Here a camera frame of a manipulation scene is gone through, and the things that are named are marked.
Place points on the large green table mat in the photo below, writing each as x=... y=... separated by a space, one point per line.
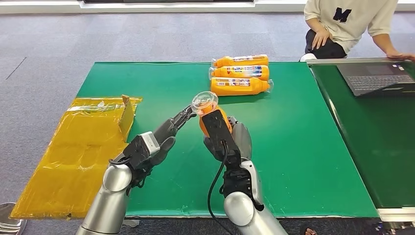
x=291 y=136

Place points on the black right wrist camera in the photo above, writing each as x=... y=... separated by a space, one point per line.
x=220 y=136

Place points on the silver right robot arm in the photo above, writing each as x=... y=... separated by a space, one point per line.
x=249 y=211

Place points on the person's right hand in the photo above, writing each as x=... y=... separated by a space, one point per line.
x=321 y=38

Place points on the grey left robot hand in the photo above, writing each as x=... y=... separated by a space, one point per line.
x=165 y=129

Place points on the shiny metal chair base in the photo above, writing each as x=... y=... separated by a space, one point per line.
x=9 y=220

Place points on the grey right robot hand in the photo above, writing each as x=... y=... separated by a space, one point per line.
x=243 y=142

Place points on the person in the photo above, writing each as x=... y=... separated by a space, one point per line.
x=347 y=22

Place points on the person's left hand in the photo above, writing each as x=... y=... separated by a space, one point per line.
x=402 y=56

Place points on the dark grey laptop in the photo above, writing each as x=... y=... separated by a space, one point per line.
x=376 y=79

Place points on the yellow taped cardboard box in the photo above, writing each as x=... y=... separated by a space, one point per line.
x=81 y=155

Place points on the orange bottle with clear cap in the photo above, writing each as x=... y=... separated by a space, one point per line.
x=243 y=72
x=204 y=103
x=241 y=60
x=236 y=87

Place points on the dark green table mat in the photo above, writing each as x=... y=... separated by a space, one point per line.
x=382 y=142

